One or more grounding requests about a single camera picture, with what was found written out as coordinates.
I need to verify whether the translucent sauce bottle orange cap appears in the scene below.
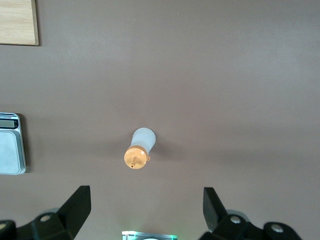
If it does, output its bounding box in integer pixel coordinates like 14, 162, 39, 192
123, 127, 157, 171

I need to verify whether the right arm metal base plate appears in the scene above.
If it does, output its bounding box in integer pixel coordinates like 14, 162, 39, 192
121, 230, 179, 240

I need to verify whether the silver digital kitchen scale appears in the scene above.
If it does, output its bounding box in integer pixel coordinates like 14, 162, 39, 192
0, 112, 27, 176

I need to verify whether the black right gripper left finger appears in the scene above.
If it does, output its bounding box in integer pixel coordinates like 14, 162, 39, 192
0, 185, 92, 240

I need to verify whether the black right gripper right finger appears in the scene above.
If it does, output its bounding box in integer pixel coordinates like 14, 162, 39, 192
199, 187, 305, 240

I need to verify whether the wooden cutting board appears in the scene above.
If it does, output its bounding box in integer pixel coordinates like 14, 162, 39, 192
0, 0, 40, 47

